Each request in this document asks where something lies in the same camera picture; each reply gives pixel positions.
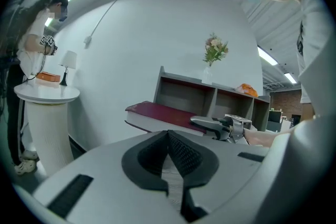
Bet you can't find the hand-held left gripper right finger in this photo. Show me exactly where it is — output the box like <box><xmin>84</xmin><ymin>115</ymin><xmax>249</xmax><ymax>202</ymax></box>
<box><xmin>167</xmin><ymin>130</ymin><xmax>220</xmax><ymax>223</ymax></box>

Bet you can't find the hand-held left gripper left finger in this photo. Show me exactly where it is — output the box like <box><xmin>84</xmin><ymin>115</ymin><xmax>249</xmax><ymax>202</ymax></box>
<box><xmin>121</xmin><ymin>130</ymin><xmax>169</xmax><ymax>191</ymax></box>

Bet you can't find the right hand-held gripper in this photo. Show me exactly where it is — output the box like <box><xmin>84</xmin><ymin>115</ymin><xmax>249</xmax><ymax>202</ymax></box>
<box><xmin>190</xmin><ymin>113</ymin><xmax>253</xmax><ymax>145</ymax></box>

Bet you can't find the person's right forearm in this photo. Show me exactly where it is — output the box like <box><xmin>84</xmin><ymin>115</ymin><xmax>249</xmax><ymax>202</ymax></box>
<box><xmin>245</xmin><ymin>128</ymin><xmax>292</xmax><ymax>147</ymax></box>

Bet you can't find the white wall cable with socket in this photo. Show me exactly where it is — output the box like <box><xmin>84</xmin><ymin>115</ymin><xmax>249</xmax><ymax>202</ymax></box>
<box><xmin>83</xmin><ymin>0</ymin><xmax>127</xmax><ymax>48</ymax></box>

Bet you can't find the white vase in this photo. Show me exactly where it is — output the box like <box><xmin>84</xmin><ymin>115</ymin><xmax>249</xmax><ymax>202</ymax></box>
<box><xmin>201</xmin><ymin>67</ymin><xmax>213</xmax><ymax>85</ymax></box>

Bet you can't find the grey wooden cubby shelf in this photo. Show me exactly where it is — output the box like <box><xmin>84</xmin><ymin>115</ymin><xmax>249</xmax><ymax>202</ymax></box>
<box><xmin>153</xmin><ymin>66</ymin><xmax>271</xmax><ymax>132</ymax></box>

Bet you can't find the maroon hardcover book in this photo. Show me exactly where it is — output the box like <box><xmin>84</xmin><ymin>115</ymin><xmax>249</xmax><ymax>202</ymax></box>
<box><xmin>124</xmin><ymin>101</ymin><xmax>208</xmax><ymax>137</ymax></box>

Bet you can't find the rectangular ceiling light panel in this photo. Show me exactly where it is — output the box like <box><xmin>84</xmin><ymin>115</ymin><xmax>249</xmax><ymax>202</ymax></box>
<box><xmin>283</xmin><ymin>72</ymin><xmax>298</xmax><ymax>84</ymax></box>
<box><xmin>257</xmin><ymin>45</ymin><xmax>278</xmax><ymax>66</ymax></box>

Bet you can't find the orange soft toy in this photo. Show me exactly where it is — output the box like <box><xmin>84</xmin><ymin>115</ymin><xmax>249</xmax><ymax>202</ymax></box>
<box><xmin>236</xmin><ymin>83</ymin><xmax>259</xmax><ymax>98</ymax></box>

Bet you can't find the artificial flower bouquet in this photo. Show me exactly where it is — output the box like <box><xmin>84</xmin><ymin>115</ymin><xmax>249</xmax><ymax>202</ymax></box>
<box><xmin>202</xmin><ymin>32</ymin><xmax>229</xmax><ymax>68</ymax></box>

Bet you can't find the white table lamp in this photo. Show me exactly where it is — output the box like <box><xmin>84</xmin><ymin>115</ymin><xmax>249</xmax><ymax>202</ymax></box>
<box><xmin>59</xmin><ymin>50</ymin><xmax>78</xmax><ymax>87</ymax></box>

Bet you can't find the white round pedestal table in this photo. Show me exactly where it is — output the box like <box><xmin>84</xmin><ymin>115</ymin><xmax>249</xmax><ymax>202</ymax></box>
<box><xmin>14</xmin><ymin>83</ymin><xmax>81</xmax><ymax>176</ymax></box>

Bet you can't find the person's white shirt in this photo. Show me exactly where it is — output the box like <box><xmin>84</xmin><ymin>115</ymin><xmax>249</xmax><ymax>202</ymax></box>
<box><xmin>288</xmin><ymin>0</ymin><xmax>336</xmax><ymax>126</ymax></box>

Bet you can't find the orange flat box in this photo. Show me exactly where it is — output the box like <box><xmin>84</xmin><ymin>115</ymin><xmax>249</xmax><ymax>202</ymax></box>
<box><xmin>36</xmin><ymin>72</ymin><xmax>61</xmax><ymax>83</ymax></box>

